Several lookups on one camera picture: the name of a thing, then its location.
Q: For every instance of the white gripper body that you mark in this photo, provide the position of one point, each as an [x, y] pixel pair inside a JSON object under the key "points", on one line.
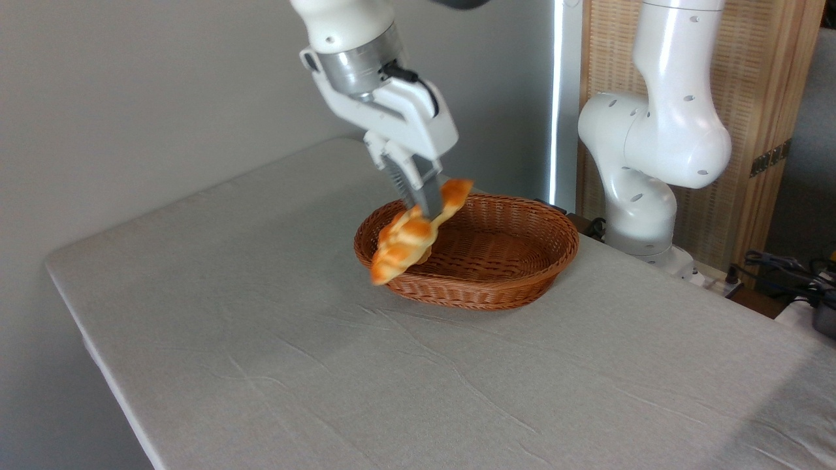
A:
{"points": [[405, 121]]}

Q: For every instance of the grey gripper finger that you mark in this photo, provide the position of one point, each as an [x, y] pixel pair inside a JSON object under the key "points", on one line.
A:
{"points": [[428, 189], [398, 179]]}

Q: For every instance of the long braided bread loaf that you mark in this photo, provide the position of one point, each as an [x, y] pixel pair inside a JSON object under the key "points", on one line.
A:
{"points": [[405, 241]]}

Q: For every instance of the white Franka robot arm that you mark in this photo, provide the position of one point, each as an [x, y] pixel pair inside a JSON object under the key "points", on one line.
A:
{"points": [[659, 130]]}

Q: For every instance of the black robot base clamp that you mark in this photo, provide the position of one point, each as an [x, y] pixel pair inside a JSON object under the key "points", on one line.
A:
{"points": [[588, 225]]}

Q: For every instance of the round knotted bread roll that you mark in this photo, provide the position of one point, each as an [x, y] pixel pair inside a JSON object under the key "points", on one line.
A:
{"points": [[426, 254]]}

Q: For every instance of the brown woven wicker basket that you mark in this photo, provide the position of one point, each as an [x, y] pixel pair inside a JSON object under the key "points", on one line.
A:
{"points": [[496, 274]]}

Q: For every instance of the vertical metal light pole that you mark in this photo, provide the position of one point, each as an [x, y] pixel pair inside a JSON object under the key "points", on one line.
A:
{"points": [[567, 98]]}

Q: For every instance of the grey tablecloth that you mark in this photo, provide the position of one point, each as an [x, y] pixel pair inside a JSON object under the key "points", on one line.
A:
{"points": [[522, 391]]}

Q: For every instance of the white power strip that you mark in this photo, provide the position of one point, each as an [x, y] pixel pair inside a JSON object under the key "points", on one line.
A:
{"points": [[715, 281]]}

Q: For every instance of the wooden woven screen panel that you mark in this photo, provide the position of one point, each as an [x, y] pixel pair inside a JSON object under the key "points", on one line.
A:
{"points": [[757, 65]]}

